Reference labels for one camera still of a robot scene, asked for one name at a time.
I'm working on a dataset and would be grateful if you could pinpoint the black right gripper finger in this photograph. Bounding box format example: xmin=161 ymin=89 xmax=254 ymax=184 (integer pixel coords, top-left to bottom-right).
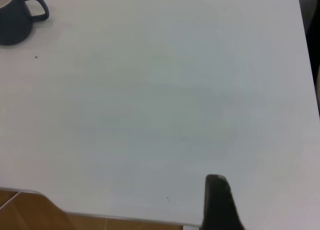
xmin=200 ymin=174 xmax=247 ymax=230

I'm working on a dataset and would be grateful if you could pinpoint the dark grey ceramic mug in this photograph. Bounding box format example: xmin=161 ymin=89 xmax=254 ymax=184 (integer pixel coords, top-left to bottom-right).
xmin=0 ymin=0 xmax=50 ymax=46

